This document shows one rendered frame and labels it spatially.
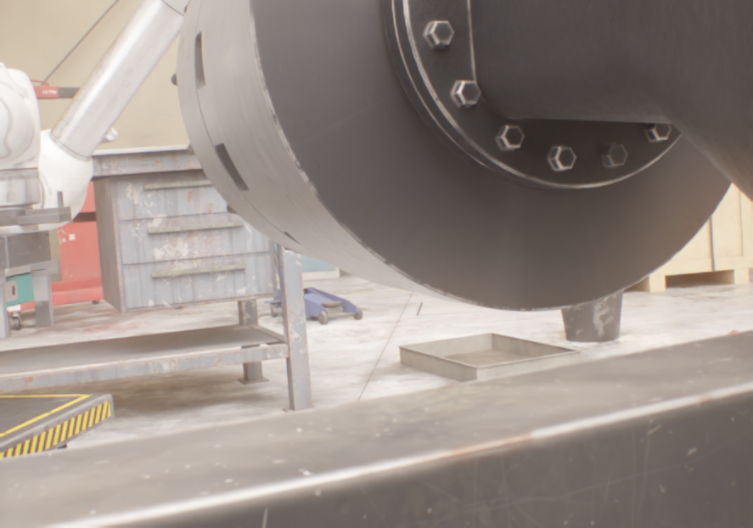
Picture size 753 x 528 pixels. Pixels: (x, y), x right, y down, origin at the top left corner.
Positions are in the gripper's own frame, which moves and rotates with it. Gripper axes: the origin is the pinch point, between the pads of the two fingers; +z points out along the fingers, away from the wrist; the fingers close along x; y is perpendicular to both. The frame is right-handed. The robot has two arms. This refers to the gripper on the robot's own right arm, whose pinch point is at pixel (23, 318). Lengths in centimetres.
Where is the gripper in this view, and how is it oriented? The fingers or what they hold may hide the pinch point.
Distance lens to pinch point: 163.0
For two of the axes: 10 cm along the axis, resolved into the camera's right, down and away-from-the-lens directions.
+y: -9.7, 0.6, 2.2
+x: -2.1, 0.9, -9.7
